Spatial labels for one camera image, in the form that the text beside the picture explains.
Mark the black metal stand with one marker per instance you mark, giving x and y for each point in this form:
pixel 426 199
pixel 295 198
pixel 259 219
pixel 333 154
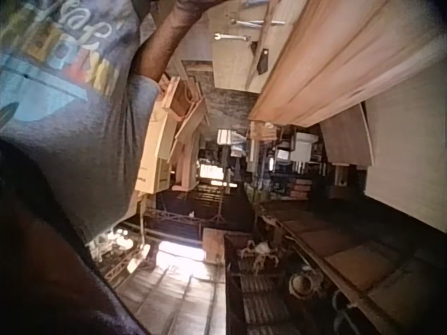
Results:
pixel 219 207

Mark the heap of wooden offcuts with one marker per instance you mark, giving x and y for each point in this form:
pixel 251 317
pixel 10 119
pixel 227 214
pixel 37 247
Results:
pixel 186 122

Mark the cluttered storage shelf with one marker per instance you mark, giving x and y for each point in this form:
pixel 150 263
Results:
pixel 293 164

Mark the cream cardboard box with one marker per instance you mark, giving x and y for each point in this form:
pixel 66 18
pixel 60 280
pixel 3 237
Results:
pixel 153 157

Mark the small wooden board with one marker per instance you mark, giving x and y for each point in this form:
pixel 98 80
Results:
pixel 213 246

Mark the black hand tool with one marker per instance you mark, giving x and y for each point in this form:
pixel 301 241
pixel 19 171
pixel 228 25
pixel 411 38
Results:
pixel 263 61

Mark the grey laminate board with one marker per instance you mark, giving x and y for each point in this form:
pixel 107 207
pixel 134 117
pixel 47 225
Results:
pixel 347 139

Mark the thin wooden strip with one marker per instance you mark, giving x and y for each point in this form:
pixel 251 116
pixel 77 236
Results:
pixel 260 42

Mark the silver open-end wrench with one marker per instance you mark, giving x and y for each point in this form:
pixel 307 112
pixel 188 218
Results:
pixel 231 36

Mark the round metal machine part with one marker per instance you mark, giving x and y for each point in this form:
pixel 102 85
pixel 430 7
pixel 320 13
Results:
pixel 301 284

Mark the long silver wrench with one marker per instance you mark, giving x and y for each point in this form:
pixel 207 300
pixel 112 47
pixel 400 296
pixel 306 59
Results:
pixel 256 22

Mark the large light plywood sheet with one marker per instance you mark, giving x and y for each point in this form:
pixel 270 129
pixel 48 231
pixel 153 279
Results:
pixel 335 59

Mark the long wooden rack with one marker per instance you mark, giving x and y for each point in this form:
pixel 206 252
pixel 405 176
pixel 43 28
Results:
pixel 352 258

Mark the white ribbed panel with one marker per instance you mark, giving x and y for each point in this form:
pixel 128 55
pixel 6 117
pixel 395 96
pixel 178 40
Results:
pixel 408 157

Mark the metal truss frame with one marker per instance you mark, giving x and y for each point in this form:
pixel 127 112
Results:
pixel 171 220

